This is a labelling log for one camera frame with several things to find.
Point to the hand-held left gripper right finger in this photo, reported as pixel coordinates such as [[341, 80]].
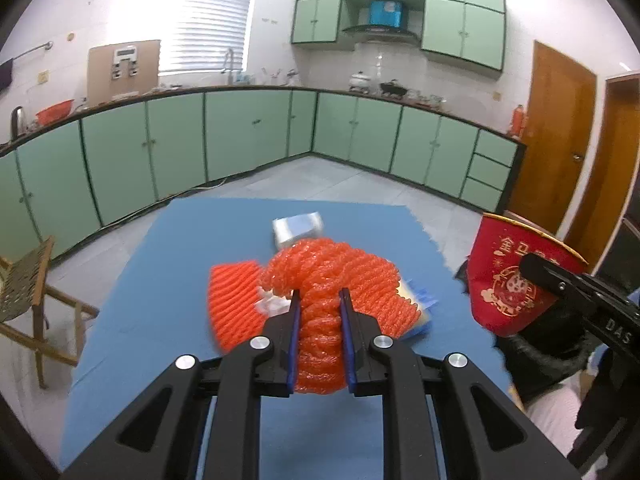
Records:
[[347, 340]]

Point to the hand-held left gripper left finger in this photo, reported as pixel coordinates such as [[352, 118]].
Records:
[[294, 340]]

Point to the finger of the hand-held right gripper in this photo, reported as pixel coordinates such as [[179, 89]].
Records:
[[555, 277]]

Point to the red bag with gold print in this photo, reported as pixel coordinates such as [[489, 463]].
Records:
[[505, 280]]

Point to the orange foam net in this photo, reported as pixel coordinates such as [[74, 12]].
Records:
[[232, 300], [325, 280]]

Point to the black trash bag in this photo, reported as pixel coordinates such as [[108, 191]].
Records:
[[545, 355]]

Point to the crumpled white paper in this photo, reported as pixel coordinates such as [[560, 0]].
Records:
[[272, 305]]

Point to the flat orange foam net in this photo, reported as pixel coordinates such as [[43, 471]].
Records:
[[232, 300]]

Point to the blue and yellow wrapper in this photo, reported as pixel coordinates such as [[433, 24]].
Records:
[[425, 305]]

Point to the silver-white wrapped packet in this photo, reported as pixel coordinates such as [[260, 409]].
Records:
[[297, 227]]

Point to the brown wooden door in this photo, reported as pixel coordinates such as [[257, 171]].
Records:
[[617, 170], [550, 140]]

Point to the blue table mat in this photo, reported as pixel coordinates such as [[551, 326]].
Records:
[[150, 280]]

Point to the red thermos flask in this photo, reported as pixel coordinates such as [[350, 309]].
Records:
[[518, 121]]

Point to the green base cabinets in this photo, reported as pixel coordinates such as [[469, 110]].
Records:
[[175, 140]]

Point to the black wok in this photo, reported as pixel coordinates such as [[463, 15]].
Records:
[[394, 87]]

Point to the white cooking pot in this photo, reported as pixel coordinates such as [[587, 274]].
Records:
[[360, 81]]

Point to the wooden woven chair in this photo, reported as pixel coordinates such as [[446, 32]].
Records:
[[30, 285]]

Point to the metal faucet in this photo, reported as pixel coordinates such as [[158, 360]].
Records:
[[229, 62]]

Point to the range hood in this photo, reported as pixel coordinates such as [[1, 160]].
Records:
[[380, 31]]

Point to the cardboard box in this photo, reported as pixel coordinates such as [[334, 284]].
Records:
[[145, 70]]

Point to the red plastic basin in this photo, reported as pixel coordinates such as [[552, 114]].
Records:
[[55, 111]]

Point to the white window blinds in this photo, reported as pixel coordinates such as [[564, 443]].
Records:
[[210, 20]]

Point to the steel kettle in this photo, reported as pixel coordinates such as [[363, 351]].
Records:
[[17, 122]]

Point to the dark hanging cloth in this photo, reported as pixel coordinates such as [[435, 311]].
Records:
[[5, 75]]

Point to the green wall cabinets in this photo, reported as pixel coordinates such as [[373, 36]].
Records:
[[465, 25]]

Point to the metal towel rail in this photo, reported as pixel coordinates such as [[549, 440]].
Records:
[[30, 51]]

